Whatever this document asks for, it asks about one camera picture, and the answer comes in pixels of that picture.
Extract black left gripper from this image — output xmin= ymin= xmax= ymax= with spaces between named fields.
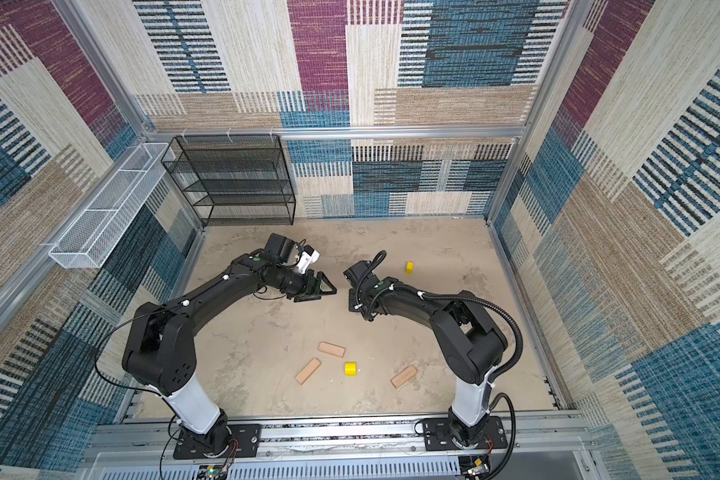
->
xmin=275 ymin=268 xmax=337 ymax=301

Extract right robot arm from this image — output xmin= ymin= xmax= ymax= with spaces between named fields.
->
xmin=343 ymin=260 xmax=523 ymax=448

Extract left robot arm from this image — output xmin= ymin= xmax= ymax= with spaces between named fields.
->
xmin=122 ymin=234 xmax=337 ymax=458

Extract flat wood plank block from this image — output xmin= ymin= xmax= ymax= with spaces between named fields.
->
xmin=318 ymin=341 xmax=346 ymax=358

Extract yellow cylinder block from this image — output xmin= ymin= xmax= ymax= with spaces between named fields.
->
xmin=344 ymin=362 xmax=358 ymax=377

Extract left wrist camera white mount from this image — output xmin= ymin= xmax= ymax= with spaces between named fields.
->
xmin=294 ymin=245 xmax=320 ymax=274

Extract black wire mesh shelf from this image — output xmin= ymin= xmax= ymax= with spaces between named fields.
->
xmin=161 ymin=134 xmax=297 ymax=227

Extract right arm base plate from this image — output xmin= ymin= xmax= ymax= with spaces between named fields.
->
xmin=414 ymin=415 xmax=509 ymax=451

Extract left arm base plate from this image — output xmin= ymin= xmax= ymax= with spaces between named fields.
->
xmin=172 ymin=424 xmax=261 ymax=460

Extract white wire mesh basket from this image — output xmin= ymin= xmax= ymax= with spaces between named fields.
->
xmin=48 ymin=143 xmax=168 ymax=269

